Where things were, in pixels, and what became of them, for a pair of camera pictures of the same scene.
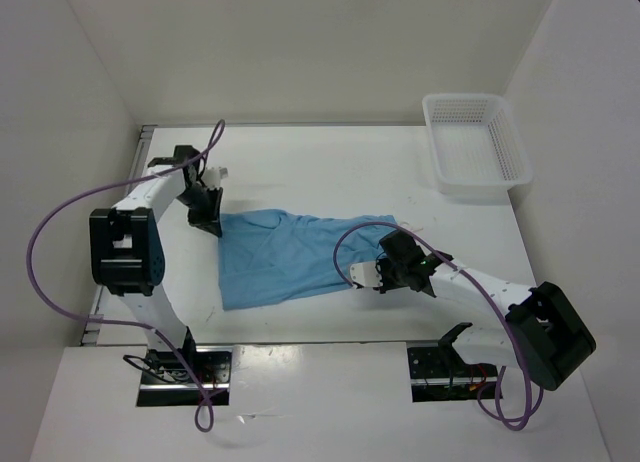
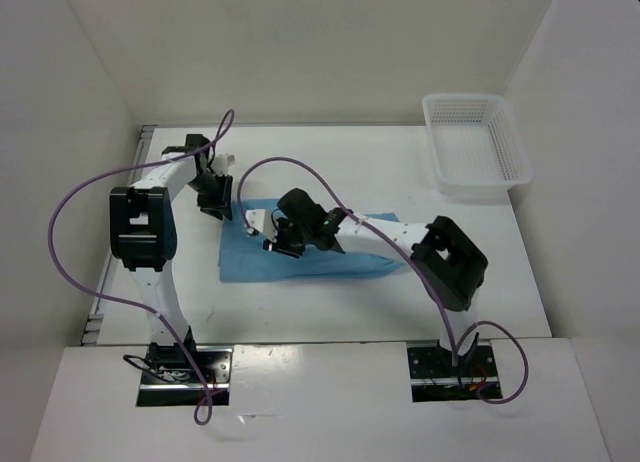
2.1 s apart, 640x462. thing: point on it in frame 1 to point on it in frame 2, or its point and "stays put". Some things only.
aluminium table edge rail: x=145 y=132 stays put
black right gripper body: x=391 y=274 to x=292 y=239
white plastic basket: x=477 y=150 stays put
